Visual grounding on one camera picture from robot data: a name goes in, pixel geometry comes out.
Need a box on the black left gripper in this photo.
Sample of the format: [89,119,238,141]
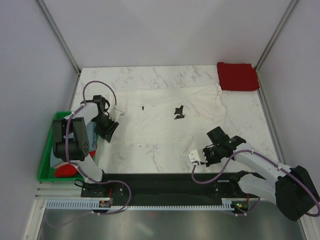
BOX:
[92,114,119,143]

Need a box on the white t shirt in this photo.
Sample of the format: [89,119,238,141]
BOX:
[96,83,228,167]

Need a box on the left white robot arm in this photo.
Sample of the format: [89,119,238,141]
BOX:
[52,95,124,197]

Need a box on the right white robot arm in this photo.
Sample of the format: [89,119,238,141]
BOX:
[202,126,320,221]

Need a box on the grey-blue t shirt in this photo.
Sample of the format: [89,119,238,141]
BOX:
[50,122,98,168]

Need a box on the pink t shirt in bin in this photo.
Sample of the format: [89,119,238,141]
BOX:
[53,161,69,170]

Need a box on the red t shirt in bin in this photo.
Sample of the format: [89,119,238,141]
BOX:
[54,149,97,178]

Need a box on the green plastic bin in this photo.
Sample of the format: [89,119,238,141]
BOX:
[37,111,100,183]

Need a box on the folded red t shirt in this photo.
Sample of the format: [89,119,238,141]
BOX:
[217,62,260,92]

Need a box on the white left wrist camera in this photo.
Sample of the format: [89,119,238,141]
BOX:
[109,108,125,122]

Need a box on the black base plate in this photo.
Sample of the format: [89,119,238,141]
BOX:
[74,172,256,205]

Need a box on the white slotted cable duct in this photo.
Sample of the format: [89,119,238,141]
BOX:
[45,198,242,211]

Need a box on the aluminium frame rail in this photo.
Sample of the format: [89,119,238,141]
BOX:
[34,179,310,201]

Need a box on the left aluminium corner post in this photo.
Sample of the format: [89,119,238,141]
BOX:
[35,0,82,77]

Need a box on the aluminium corner post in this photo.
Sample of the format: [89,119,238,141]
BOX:
[35,0,82,77]
[255,0,300,72]

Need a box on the right aluminium corner post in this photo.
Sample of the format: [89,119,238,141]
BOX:
[255,0,300,72]

